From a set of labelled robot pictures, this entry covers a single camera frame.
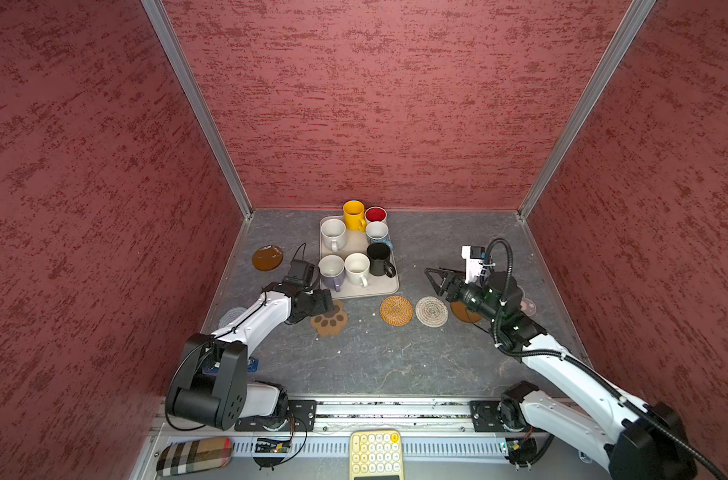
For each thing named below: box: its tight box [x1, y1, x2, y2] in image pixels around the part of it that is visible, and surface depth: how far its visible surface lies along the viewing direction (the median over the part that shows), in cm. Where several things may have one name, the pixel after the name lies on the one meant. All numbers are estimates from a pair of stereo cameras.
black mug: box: [367, 242, 396, 278], surface depth 100 cm
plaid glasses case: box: [156, 438, 233, 477], surface depth 68 cm
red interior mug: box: [364, 206, 388, 223], surface depth 112 cm
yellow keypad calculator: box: [349, 429, 404, 480], surface depth 68 cm
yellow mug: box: [343, 200, 366, 232], surface depth 112 cm
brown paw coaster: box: [310, 301, 348, 338], surface depth 92 cm
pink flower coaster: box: [520, 297, 537, 316], surface depth 96 cm
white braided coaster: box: [415, 296, 449, 328], surface depth 94 cm
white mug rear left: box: [320, 218, 347, 253], surface depth 107 cm
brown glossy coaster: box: [252, 245, 284, 272], surface depth 109 cm
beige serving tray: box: [319, 229, 399, 299], surface depth 99 cm
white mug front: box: [344, 252, 371, 288], surface depth 96 cm
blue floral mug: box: [365, 221, 394, 250], surface depth 107 cm
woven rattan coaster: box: [380, 295, 413, 327], surface depth 94 cm
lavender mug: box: [318, 254, 345, 293], surface depth 97 cm
